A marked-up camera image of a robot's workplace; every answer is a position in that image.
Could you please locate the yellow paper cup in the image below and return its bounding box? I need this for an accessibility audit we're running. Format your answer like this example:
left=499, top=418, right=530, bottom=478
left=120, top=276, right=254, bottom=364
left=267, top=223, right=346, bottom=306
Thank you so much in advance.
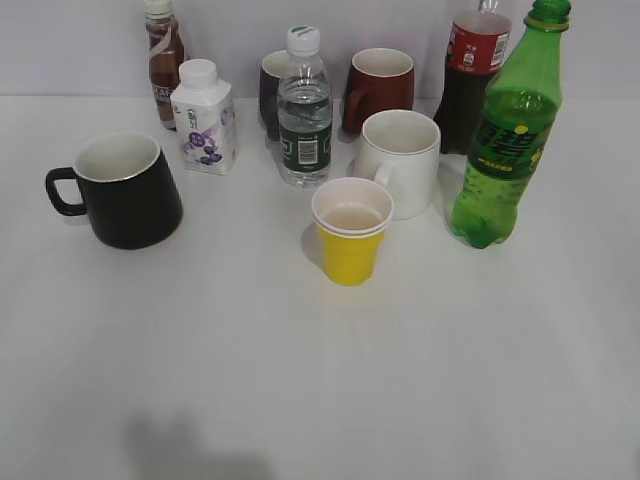
left=311, top=177, right=394, bottom=286

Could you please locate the black mug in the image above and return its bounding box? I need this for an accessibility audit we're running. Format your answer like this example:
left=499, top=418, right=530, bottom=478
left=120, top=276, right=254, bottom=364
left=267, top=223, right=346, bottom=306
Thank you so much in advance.
left=45, top=132, right=183, bottom=250

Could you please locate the dark purple mug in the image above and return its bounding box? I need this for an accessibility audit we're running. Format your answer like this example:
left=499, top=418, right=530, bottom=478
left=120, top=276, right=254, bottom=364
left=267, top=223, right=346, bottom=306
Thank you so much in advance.
left=259, top=50, right=289, bottom=141

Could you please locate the dark red mug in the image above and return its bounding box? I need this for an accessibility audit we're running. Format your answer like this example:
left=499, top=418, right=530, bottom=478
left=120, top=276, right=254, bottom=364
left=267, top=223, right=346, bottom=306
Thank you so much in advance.
left=342, top=48, right=415, bottom=136

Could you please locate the white yogurt carton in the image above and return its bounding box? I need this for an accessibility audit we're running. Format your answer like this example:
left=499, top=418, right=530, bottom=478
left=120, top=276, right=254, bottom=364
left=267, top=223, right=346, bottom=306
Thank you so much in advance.
left=170, top=59, right=238, bottom=175

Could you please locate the clear water bottle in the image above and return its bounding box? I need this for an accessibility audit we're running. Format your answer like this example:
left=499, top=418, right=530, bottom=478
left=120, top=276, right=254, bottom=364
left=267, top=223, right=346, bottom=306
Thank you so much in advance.
left=277, top=25, right=333, bottom=188

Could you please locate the white mug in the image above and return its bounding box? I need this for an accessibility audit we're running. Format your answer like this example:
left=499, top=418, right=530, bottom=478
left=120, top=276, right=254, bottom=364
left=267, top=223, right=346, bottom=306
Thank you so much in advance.
left=353, top=109, right=441, bottom=220

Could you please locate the brown coffee drink bottle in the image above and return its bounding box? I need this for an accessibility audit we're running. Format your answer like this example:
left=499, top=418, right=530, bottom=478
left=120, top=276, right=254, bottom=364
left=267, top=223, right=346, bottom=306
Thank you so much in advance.
left=144, top=0, right=189, bottom=130

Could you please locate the green soda bottle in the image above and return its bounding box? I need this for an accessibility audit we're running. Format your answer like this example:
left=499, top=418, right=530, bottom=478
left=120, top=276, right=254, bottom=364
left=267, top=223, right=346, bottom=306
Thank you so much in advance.
left=450, top=0, right=571, bottom=249

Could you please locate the cola bottle red label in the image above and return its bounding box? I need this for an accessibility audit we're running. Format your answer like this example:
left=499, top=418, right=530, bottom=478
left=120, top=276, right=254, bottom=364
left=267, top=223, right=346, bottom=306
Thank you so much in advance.
left=434, top=1, right=512, bottom=155

